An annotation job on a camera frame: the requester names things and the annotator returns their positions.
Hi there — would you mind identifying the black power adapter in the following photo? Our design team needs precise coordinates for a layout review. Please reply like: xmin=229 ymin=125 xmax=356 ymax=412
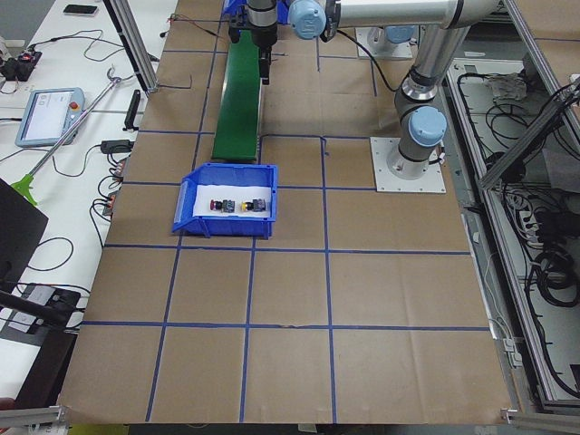
xmin=100 ymin=140 xmax=134 ymax=154

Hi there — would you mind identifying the blue far bin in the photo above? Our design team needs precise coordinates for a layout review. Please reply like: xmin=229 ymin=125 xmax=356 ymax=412
xmin=221 ymin=0 xmax=290 ymax=24

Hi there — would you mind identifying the red push button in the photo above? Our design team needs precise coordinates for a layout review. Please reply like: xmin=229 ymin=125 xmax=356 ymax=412
xmin=209 ymin=199 xmax=236 ymax=214

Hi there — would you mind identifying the black bar tool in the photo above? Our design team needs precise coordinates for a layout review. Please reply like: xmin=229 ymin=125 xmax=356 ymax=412
xmin=123 ymin=90 xmax=141 ymax=131

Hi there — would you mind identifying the aluminium frame post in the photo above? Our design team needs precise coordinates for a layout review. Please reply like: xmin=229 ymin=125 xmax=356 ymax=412
xmin=103 ymin=0 xmax=159 ymax=95

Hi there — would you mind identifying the green conveyor belt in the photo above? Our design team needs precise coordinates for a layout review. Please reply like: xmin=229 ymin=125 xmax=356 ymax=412
xmin=212 ymin=31 xmax=261 ymax=161

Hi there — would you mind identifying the grabber reaching tool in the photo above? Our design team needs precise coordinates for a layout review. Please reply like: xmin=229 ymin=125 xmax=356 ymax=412
xmin=11 ymin=65 xmax=131 ymax=207

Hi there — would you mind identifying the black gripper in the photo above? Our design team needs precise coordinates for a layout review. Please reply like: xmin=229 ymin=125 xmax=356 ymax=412
xmin=246 ymin=0 xmax=277 ymax=84

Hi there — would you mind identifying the black smartphone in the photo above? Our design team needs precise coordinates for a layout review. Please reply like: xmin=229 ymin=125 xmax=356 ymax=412
xmin=63 ymin=4 xmax=99 ymax=16

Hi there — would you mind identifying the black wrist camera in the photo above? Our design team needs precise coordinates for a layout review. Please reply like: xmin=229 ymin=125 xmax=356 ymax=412
xmin=228 ymin=8 xmax=247 ymax=44

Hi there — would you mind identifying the white foam pad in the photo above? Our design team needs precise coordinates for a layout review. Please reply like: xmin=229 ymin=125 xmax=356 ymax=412
xmin=192 ymin=185 xmax=272 ymax=218

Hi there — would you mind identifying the blue plastic bin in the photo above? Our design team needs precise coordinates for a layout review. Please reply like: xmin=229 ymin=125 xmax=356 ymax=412
xmin=172 ymin=163 xmax=278 ymax=239

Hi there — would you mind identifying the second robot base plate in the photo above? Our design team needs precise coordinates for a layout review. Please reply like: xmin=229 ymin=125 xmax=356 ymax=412
xmin=355 ymin=25 xmax=417 ymax=61

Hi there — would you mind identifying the teach pendant tablet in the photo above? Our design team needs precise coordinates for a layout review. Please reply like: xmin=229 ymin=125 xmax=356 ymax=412
xmin=14 ymin=87 xmax=85 ymax=148

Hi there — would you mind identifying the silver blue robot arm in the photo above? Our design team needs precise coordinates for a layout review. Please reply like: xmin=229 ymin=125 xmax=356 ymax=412
xmin=288 ymin=1 xmax=469 ymax=179

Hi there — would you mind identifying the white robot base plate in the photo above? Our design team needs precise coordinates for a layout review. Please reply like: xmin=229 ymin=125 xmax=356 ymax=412
xmin=370 ymin=137 xmax=446 ymax=194

